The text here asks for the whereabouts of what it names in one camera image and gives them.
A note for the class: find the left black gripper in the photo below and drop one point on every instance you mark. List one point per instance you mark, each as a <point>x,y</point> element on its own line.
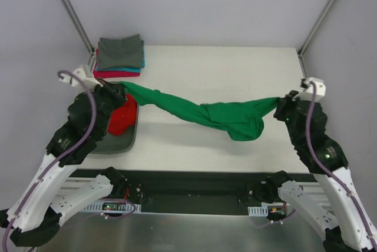
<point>113,93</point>

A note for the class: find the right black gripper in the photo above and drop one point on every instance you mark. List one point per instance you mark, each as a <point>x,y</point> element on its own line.
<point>286,103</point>

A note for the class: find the green t-shirt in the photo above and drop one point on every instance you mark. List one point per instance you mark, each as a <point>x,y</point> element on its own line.
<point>243,121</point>

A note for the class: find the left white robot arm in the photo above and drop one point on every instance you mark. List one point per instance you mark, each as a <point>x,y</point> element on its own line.
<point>39,214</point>

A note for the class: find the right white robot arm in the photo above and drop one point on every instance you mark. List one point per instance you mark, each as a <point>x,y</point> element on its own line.
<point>347,227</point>

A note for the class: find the folded magenta t-shirt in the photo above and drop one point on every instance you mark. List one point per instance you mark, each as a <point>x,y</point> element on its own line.
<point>116,72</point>

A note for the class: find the red t-shirt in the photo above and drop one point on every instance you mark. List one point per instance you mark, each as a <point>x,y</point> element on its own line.
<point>124,117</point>

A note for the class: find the folded teal t-shirt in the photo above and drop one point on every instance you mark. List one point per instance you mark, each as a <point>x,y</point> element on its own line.
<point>142,57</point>

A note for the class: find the folded grey t-shirt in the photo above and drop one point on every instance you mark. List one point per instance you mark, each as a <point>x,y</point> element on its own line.
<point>118,53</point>

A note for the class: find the grey plastic tray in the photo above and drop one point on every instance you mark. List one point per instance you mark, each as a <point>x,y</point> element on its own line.
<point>111,144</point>

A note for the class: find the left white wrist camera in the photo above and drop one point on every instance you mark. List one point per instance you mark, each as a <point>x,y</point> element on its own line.
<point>80,78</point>

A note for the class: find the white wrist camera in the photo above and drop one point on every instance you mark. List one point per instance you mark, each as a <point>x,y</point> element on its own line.
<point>80,78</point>
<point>312,87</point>

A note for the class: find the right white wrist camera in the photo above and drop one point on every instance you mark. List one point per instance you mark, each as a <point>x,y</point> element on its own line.
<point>312,87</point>

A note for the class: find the right white cable duct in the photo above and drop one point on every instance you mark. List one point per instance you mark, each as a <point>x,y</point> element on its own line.
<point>261,211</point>

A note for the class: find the white cable duct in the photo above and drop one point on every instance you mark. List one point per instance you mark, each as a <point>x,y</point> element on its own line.
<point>261,211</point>
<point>115,207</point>

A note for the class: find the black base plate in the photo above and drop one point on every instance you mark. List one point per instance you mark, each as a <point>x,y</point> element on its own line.
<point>188,192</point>

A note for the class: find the left white cable duct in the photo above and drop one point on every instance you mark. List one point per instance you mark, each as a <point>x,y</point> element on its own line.
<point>115,207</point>

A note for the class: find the left aluminium frame post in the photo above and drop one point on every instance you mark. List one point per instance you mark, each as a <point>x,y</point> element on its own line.
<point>67,5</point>

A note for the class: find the aluminium frame post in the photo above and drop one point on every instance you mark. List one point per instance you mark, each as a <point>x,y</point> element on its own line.
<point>67,5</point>
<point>320,20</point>

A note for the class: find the right aluminium frame post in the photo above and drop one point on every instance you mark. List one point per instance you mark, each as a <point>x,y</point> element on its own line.
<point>320,20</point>

